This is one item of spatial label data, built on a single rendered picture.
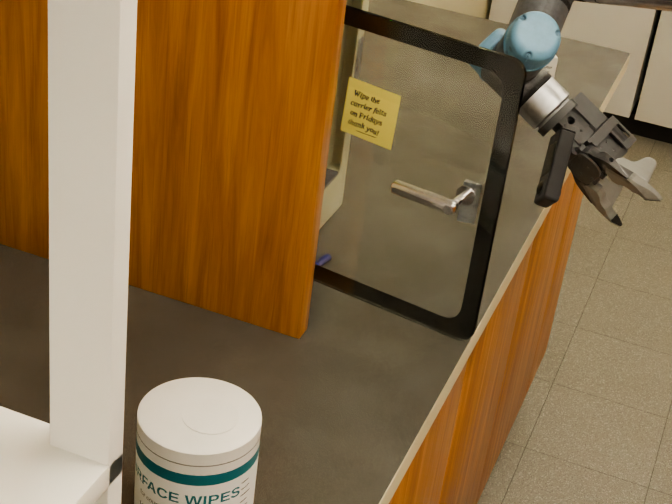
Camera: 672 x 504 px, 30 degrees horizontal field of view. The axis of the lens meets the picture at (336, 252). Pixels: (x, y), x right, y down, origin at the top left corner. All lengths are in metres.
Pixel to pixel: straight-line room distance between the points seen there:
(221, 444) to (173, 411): 0.07
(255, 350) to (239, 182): 0.23
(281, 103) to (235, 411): 0.43
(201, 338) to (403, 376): 0.28
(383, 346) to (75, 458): 0.93
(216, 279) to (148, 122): 0.24
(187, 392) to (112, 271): 0.61
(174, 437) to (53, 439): 0.45
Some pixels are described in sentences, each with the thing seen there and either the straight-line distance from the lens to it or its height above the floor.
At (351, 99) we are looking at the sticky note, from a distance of 1.61.
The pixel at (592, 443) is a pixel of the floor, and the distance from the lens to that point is 3.22.
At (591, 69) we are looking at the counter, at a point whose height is 0.94.
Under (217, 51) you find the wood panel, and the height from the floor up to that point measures 1.32.
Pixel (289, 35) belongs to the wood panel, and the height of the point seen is 1.37.
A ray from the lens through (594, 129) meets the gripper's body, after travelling 1.95.
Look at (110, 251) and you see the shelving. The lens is 0.75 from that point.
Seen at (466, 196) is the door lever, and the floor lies 1.20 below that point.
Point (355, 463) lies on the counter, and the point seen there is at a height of 0.94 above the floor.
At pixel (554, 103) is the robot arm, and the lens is 1.91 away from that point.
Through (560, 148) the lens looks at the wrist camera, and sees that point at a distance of 1.92.
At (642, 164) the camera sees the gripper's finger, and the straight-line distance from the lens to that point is 1.91.
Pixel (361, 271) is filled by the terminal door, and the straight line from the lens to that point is 1.70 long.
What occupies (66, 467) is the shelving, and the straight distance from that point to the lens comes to 0.84.
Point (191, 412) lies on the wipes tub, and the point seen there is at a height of 1.09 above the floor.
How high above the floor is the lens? 1.91
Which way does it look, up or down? 30 degrees down
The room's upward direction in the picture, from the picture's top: 7 degrees clockwise
